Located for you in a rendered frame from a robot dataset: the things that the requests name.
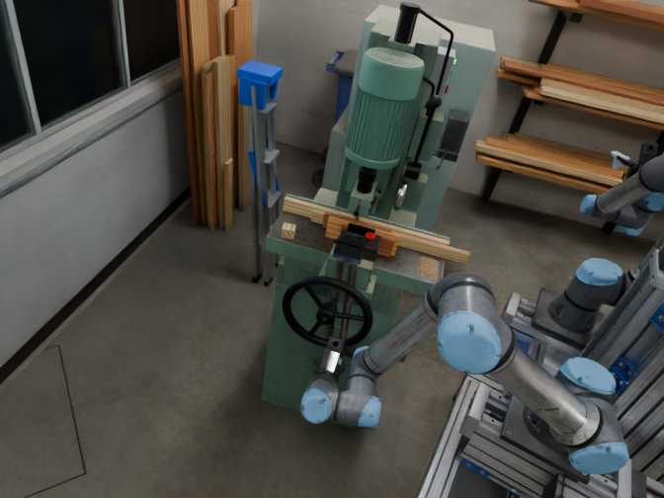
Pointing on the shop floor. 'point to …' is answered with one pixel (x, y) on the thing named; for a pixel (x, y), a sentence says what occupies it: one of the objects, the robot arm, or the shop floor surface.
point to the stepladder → (261, 154)
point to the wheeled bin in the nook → (338, 97)
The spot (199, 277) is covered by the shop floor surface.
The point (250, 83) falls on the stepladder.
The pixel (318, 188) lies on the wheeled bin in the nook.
